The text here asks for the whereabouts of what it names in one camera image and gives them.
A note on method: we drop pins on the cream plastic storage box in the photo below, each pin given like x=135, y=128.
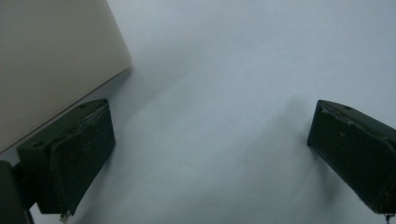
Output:
x=53, y=62

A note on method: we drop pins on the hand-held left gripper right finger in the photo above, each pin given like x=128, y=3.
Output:
x=358, y=146

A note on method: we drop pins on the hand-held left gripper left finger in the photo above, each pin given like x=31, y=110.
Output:
x=77, y=155

